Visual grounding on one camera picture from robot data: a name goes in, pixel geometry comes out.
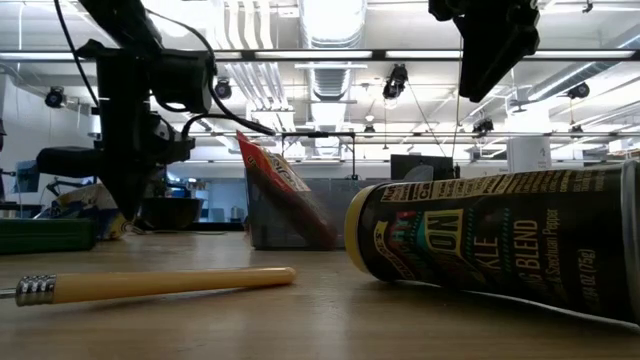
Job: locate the black computer monitor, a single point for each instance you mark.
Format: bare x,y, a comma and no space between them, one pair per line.
422,164
26,176

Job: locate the dark grey plastic bin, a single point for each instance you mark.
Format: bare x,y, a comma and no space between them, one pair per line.
330,215

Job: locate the blue yellow ramen packet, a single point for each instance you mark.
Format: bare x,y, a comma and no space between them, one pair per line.
80,205

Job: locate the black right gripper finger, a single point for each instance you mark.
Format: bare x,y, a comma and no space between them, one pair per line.
495,55

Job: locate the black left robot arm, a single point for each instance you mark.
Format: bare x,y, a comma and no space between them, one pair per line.
125,20

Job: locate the red yellow ramen packet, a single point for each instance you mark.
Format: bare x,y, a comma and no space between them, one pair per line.
275,175

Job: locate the white sign box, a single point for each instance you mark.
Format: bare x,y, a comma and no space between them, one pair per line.
529,154

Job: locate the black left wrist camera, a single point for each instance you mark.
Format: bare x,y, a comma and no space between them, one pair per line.
182,80

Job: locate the black ceiling spotlight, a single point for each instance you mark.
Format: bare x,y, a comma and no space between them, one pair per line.
223,91
55,97
395,82

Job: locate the yellow lidded black spice jar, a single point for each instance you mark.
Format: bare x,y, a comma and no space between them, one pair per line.
475,240

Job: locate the grey chair back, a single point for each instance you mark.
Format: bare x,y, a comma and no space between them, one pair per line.
419,174

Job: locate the black bowl red inside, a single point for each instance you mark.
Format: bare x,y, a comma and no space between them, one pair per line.
172,214

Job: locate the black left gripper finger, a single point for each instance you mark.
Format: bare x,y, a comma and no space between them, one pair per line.
129,190

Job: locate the green box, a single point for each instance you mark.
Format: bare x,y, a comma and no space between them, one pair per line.
45,236

